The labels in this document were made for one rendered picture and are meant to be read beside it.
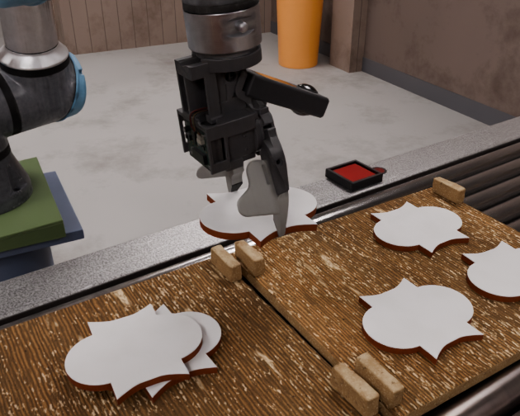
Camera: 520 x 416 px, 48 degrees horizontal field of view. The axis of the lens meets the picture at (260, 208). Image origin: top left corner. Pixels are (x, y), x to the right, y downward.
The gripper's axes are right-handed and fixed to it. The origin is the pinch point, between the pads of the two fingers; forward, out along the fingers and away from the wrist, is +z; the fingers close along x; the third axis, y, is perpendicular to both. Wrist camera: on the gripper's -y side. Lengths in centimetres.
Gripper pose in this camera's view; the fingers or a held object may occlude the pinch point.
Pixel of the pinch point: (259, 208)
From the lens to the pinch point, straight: 70.7
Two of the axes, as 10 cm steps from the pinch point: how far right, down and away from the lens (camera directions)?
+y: -8.5, 3.4, -4.0
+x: 5.2, 4.2, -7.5
